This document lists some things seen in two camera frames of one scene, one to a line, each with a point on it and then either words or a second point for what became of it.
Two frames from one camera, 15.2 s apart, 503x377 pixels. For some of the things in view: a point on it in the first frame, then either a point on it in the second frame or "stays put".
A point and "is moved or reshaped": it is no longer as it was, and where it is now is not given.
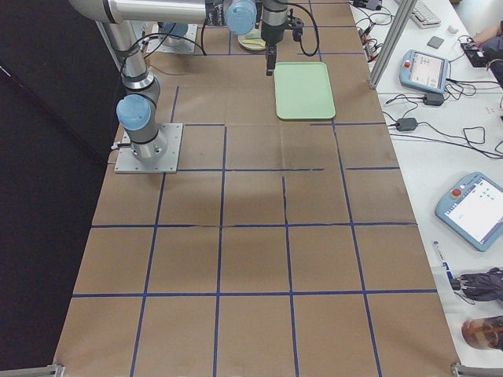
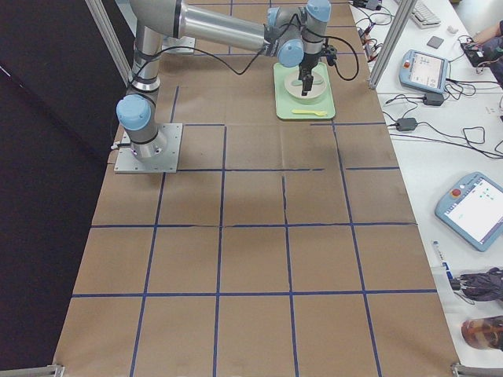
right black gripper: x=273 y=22 → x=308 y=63
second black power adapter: x=406 y=124 stays put
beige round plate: x=251 y=45 is moved or reshaped
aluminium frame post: x=391 y=45 stays put
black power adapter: x=433 y=99 stays put
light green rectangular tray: x=303 y=90 stays put
